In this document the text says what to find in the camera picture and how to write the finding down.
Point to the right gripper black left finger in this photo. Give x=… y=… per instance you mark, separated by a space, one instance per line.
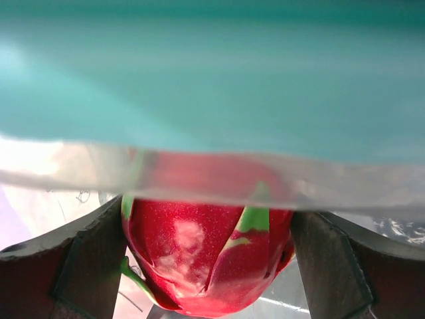
x=70 y=272

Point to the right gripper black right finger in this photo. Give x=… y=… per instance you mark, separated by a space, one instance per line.
x=349 y=271

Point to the clear zip top bag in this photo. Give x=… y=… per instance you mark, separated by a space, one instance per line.
x=328 y=94

